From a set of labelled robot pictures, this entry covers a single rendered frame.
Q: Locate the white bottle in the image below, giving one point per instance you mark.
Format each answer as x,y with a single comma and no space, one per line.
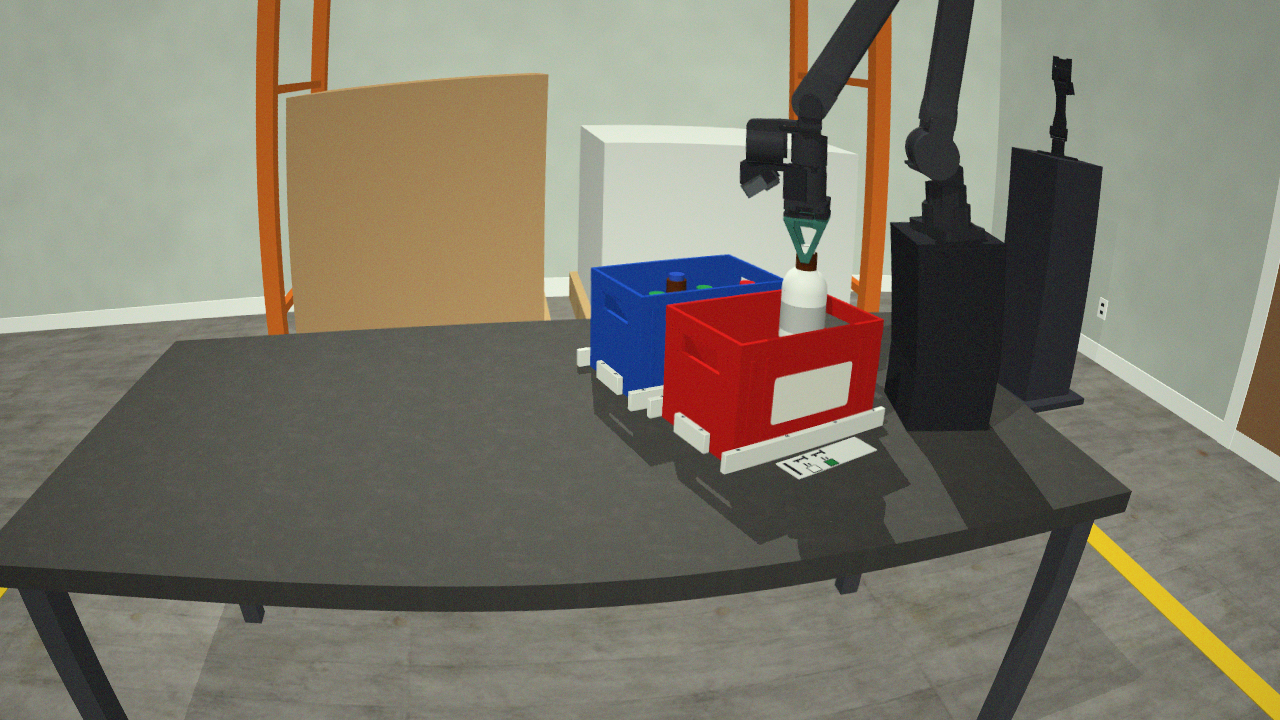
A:
803,299

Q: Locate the red crate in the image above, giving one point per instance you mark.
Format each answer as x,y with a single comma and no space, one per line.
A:
768,388

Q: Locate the white paper pick list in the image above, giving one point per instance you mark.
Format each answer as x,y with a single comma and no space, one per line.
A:
826,457

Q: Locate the blue plastic bottle crate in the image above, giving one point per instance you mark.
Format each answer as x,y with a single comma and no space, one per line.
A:
628,329

